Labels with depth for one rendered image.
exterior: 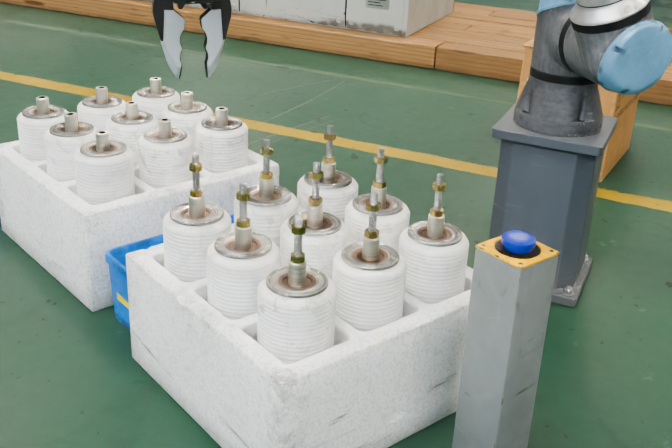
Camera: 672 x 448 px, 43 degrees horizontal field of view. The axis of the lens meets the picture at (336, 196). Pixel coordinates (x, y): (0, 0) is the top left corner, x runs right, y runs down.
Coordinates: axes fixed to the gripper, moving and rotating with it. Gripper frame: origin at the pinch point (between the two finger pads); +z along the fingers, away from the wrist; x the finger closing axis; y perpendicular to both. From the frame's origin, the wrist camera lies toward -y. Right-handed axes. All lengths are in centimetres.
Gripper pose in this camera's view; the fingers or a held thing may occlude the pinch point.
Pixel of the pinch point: (193, 69)
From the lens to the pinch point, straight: 113.9
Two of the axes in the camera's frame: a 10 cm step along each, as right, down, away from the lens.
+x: -9.6, 0.8, -2.8
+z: -0.4, 9.2, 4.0
